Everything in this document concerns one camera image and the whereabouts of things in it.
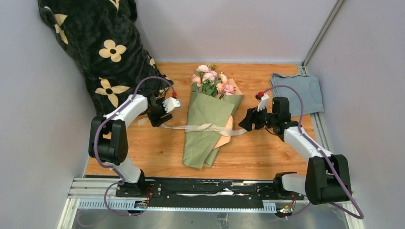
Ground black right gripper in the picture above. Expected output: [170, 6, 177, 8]
[238, 103, 277, 132]

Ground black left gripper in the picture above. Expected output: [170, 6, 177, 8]
[147, 98, 173, 127]

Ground cream ribbon strap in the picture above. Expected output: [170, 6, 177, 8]
[138, 117, 248, 137]

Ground peach green wrapping paper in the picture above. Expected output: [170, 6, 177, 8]
[182, 79, 244, 169]

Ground pink fake flower bunch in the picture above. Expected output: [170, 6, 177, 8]
[191, 62, 236, 99]

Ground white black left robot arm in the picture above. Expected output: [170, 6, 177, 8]
[88, 94, 181, 197]

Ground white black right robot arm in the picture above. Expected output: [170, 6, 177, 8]
[238, 97, 352, 205]

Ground light blue denim cloth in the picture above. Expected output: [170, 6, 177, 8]
[270, 73, 324, 117]

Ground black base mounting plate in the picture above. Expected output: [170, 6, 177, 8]
[115, 177, 305, 212]

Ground black floral plush blanket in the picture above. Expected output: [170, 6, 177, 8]
[38, 0, 173, 116]

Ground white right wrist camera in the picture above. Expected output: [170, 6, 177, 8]
[256, 92, 270, 112]

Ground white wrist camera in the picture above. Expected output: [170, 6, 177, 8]
[162, 97, 181, 114]
[256, 92, 270, 112]

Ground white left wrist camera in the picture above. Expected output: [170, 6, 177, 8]
[162, 97, 181, 114]

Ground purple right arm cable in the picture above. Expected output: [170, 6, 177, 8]
[256, 84, 364, 220]

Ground aluminium frame rails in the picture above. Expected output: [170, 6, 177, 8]
[58, 65, 353, 229]

